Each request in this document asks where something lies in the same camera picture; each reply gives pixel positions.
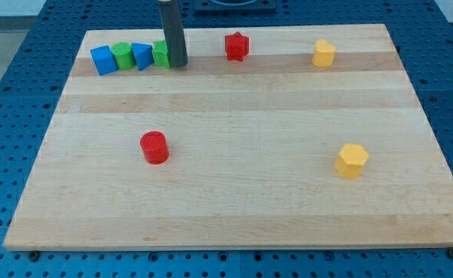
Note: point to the blue cube block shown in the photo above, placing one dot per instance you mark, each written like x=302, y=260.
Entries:
x=103, y=60

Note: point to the green star block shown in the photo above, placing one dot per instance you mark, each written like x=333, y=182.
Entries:
x=160, y=54

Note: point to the yellow hexagon block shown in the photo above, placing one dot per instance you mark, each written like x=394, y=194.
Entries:
x=351, y=160

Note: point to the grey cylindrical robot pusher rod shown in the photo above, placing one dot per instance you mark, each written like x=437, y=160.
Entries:
x=173, y=31

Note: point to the yellow heart block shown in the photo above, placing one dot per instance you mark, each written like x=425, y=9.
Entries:
x=324, y=53

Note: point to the red star block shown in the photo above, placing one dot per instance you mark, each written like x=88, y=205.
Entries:
x=237, y=46

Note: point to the blue triangular prism block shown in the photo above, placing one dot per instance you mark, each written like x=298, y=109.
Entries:
x=143, y=55

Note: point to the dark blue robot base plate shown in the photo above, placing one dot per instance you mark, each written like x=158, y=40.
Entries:
x=234, y=5

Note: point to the green cylinder block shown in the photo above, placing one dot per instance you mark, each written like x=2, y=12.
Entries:
x=123, y=55

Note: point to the red cylinder block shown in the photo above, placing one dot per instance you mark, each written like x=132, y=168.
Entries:
x=154, y=147

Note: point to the large wooden board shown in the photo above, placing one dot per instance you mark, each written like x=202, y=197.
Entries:
x=252, y=147

